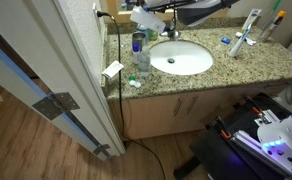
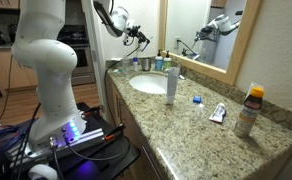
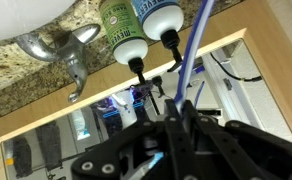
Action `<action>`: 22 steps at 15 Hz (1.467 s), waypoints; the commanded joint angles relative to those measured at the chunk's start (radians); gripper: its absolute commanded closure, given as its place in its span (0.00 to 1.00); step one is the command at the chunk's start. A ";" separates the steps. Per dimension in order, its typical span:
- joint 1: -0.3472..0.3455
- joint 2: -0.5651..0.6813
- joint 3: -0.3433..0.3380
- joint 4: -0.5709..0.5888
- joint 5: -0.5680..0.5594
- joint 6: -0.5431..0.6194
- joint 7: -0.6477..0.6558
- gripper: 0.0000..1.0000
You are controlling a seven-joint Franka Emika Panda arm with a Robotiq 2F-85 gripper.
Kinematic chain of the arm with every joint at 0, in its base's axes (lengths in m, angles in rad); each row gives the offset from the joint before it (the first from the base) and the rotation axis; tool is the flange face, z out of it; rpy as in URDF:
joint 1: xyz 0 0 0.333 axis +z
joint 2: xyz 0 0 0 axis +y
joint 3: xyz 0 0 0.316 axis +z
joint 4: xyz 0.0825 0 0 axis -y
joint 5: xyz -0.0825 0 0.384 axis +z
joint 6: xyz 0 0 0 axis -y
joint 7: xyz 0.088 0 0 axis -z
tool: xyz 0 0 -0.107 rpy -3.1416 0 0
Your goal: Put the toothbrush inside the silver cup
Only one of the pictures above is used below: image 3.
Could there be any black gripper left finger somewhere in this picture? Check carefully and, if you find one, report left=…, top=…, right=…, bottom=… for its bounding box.
left=70, top=98, right=200, bottom=180

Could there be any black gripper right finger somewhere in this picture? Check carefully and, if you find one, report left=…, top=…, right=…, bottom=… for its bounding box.
left=182, top=99, right=292, bottom=180

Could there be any wood framed mirror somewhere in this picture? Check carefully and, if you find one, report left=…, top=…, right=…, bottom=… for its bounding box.
left=0, top=0, right=292, bottom=180

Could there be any green label soap pump bottle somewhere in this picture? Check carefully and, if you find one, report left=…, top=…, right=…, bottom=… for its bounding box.
left=98, top=0, right=152, bottom=89

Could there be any chrome sink faucet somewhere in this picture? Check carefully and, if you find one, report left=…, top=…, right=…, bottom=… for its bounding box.
left=14, top=23, right=102, bottom=104

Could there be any blue label soap pump bottle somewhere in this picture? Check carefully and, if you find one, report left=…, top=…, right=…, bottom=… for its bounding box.
left=131, top=0, right=185, bottom=73

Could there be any white oval sink basin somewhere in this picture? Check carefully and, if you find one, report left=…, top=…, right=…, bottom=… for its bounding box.
left=0, top=0, right=77, bottom=44

